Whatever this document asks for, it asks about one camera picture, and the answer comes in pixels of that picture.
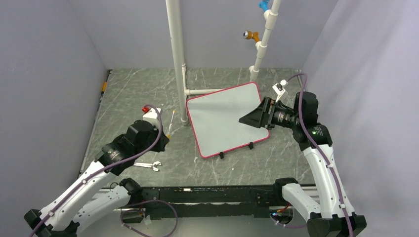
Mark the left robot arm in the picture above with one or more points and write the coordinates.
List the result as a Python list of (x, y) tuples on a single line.
[(75, 210)]

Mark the white pvc pipe frame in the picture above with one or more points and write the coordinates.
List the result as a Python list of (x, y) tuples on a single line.
[(176, 39)]

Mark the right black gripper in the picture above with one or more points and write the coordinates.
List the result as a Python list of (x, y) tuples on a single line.
[(262, 116)]

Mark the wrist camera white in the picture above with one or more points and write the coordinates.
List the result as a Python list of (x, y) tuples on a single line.
[(151, 115), (279, 89)]

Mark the orange clamp mounted camera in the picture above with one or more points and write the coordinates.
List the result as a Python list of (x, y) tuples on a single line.
[(249, 35)]

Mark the white marker pen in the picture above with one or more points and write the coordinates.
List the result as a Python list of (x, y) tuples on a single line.
[(171, 121)]

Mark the pink framed whiteboard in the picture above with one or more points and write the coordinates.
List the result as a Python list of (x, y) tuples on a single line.
[(214, 118)]

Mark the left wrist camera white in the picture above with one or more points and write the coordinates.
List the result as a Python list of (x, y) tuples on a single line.
[(151, 115)]

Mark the blue clamp on pipe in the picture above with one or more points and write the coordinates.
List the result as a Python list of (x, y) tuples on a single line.
[(264, 5)]

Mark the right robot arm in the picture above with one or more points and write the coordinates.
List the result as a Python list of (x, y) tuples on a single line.
[(333, 215)]

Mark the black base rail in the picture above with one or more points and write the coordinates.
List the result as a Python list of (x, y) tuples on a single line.
[(258, 201)]

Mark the silver open-end wrench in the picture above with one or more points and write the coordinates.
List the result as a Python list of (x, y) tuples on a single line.
[(153, 166)]

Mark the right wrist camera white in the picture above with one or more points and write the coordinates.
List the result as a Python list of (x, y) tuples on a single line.
[(279, 89)]

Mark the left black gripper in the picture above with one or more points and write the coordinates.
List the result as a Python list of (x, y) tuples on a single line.
[(162, 142)]

